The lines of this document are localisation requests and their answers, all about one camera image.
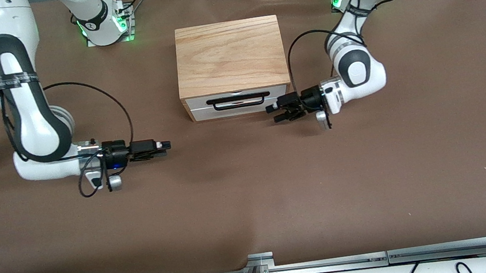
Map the aluminium corner bracket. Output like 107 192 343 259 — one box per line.
245 251 277 273

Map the long black left arm cable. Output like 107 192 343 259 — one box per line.
283 23 373 98

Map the black strap on left arm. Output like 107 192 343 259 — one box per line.
344 2 371 20

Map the aluminium frame rail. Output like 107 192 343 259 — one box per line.
265 252 389 273
387 239 486 269

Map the brown table cover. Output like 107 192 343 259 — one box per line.
0 0 486 273

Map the white drawer without handle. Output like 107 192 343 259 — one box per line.
189 95 290 123

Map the black strap on arm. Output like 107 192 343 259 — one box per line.
0 70 40 90
344 2 371 20

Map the white drawer with black handle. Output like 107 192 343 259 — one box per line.
185 85 290 116

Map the wooden drawer cabinet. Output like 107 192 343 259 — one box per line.
171 14 295 124

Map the black strap on right arm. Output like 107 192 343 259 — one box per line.
0 70 40 90

